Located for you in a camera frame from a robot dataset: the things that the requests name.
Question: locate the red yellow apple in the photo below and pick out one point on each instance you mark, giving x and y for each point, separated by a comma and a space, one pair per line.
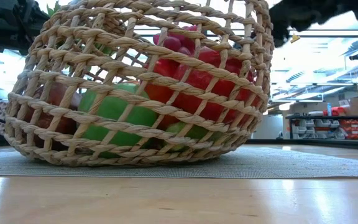
62, 126

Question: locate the purple grape bunch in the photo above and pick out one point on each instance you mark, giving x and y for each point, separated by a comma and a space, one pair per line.
172, 43

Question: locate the green apple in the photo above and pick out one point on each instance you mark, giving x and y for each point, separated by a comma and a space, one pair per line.
117, 109

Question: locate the red bell pepper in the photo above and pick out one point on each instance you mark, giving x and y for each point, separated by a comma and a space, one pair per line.
166, 93

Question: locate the green cucumber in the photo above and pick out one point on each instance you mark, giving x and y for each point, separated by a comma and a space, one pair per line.
194, 132

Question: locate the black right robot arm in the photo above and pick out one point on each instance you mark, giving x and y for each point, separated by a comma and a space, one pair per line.
353, 7

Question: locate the yellow hanging tag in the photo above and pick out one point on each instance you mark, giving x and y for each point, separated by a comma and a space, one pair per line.
295, 39

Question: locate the black ceiling device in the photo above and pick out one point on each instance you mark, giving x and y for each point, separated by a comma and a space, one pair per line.
356, 56

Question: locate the blue bottle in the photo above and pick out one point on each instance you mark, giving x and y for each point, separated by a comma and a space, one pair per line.
329, 109

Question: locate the red bag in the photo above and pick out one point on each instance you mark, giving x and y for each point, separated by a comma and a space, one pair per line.
338, 111

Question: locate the shelving with small parts bins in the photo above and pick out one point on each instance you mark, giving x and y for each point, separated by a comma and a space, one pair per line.
315, 127

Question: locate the grey woven placemat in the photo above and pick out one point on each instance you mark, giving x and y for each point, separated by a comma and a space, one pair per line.
259, 165

